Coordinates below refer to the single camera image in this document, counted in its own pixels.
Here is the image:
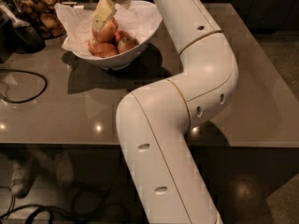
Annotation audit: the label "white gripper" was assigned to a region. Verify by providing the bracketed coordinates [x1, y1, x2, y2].
[92, 0, 132, 32]

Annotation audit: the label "red apple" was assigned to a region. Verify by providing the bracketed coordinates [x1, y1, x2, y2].
[92, 18, 118, 43]
[115, 30, 129, 42]
[94, 43, 118, 58]
[89, 36, 97, 54]
[117, 35, 139, 53]

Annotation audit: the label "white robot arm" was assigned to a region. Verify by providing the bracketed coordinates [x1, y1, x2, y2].
[110, 0, 238, 224]

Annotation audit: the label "white ceramic bowl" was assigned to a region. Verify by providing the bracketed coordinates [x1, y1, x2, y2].
[68, 0, 162, 69]

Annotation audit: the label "white paper liner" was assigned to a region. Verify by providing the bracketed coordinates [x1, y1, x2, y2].
[53, 1, 163, 58]

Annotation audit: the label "glass jar of snacks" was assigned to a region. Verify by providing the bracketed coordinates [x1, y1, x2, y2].
[13, 0, 65, 39]

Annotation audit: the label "black round appliance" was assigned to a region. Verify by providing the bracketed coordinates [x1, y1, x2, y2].
[0, 0, 46, 53]

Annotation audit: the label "right white shoe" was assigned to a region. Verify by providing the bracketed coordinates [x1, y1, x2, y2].
[54, 151, 74, 189]

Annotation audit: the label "white shoe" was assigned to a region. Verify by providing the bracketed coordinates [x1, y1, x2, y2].
[10, 159, 33, 198]
[54, 151, 74, 189]

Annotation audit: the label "left white shoe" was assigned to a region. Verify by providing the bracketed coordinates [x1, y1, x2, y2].
[10, 159, 33, 198]

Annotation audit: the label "black cable on table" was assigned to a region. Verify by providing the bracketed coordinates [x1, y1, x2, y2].
[0, 68, 49, 105]

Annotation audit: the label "black floor cables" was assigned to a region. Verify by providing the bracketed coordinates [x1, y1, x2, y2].
[0, 149, 130, 224]

